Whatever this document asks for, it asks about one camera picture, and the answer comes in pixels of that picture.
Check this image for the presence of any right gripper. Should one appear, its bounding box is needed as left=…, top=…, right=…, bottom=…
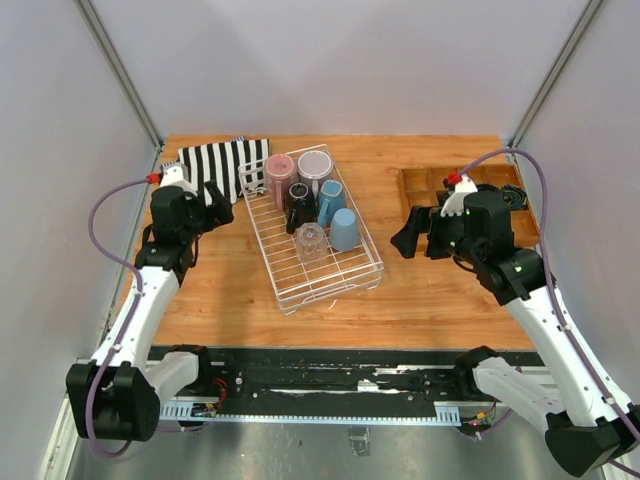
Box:
left=391, top=204, right=483, bottom=265

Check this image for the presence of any plain blue cup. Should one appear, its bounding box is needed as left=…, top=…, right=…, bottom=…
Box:
left=329, top=208, right=360, bottom=252

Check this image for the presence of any pink ghost mug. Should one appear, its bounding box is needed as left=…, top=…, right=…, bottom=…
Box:
left=264, top=154, right=297, bottom=211

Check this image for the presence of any black white-lined mug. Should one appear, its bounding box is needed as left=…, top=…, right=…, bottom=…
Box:
left=286, top=182, right=317, bottom=235

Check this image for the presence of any blue floral mug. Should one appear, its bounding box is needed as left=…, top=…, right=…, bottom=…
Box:
left=317, top=180, right=346, bottom=228

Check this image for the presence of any clear glass cup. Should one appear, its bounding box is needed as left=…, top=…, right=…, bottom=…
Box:
left=295, top=222, right=328, bottom=264

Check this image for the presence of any lilac grey mug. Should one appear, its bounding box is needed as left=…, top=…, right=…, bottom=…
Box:
left=297, top=150, right=334, bottom=197

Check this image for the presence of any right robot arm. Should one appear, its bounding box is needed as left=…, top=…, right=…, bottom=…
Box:
left=391, top=191, right=639, bottom=477

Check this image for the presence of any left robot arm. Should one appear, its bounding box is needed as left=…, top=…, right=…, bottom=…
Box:
left=66, top=180, right=234, bottom=443

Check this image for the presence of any black white striped cloth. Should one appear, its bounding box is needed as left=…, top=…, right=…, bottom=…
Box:
left=178, top=137, right=271, bottom=205

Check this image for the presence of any wooden compartment tray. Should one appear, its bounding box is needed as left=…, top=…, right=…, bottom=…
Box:
left=397, top=162, right=539, bottom=248

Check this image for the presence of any dark coiled item right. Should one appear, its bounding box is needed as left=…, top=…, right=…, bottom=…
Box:
left=500, top=184, right=528, bottom=211

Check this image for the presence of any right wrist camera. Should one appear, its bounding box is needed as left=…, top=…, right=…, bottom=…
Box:
left=440, top=173, right=478, bottom=217

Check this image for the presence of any white wire dish rack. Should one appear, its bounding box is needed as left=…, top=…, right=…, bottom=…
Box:
left=238, top=159, right=384, bottom=314

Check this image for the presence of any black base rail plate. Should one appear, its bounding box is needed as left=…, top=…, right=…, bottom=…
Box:
left=155, top=345, right=501, bottom=420

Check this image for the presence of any grey slotted cable duct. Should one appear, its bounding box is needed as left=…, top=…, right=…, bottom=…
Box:
left=158, top=402, right=461, bottom=427

